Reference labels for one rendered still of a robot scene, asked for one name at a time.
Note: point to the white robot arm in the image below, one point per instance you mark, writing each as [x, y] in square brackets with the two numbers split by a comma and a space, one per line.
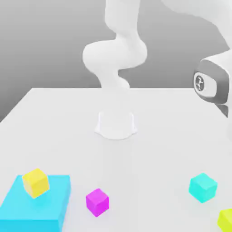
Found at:
[116, 54]

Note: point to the small magenta cube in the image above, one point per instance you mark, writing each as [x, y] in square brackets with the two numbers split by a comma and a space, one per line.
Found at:
[97, 202]

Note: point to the small yellow cube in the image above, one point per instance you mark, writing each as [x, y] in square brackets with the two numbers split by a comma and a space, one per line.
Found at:
[36, 183]

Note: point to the small turquoise cube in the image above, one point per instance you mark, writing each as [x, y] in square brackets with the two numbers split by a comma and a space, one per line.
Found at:
[203, 187]

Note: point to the small lime cube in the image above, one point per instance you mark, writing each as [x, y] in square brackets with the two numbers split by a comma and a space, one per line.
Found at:
[226, 220]

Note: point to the large cyan box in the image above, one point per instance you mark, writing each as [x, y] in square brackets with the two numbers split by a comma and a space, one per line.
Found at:
[27, 210]

